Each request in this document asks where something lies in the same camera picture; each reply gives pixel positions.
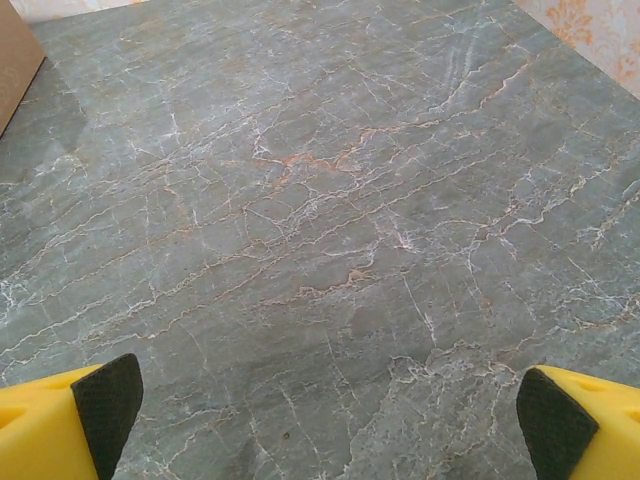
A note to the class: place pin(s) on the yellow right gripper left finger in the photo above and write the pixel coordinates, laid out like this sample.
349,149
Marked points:
45,430

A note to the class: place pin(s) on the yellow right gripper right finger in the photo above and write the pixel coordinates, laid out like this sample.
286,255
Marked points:
600,430

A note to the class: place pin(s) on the brown cardboard napkin box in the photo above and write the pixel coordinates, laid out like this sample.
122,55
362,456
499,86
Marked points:
15,60

